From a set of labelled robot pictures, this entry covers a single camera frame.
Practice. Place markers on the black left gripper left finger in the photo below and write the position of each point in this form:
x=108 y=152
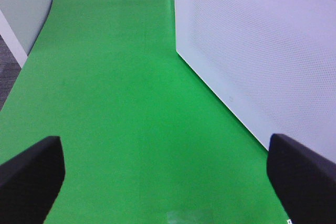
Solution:
x=31 y=182

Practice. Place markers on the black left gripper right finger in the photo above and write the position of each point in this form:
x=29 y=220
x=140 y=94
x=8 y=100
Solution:
x=303 y=180

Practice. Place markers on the white microwave door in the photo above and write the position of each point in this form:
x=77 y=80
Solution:
x=271 y=62

